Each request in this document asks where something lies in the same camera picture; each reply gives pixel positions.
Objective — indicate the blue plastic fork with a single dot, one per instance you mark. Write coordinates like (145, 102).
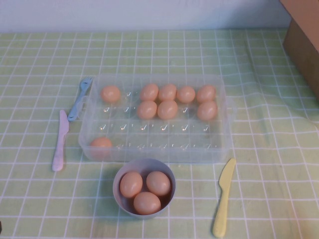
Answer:
(74, 109)

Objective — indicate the grey round bowl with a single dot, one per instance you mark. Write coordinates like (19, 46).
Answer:
(143, 216)

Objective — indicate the brown cardboard box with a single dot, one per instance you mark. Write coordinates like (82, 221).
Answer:
(304, 49)

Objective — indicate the pink plastic knife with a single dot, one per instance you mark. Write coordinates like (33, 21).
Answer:
(59, 149)

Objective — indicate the brown egg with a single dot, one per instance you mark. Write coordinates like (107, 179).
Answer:
(149, 91)
(101, 145)
(131, 184)
(158, 183)
(147, 203)
(186, 94)
(167, 109)
(110, 93)
(167, 92)
(147, 109)
(206, 93)
(207, 110)

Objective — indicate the yellow plastic knife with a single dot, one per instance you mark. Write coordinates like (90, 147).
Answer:
(221, 211)

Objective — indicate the clear plastic egg box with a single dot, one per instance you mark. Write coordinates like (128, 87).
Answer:
(149, 139)

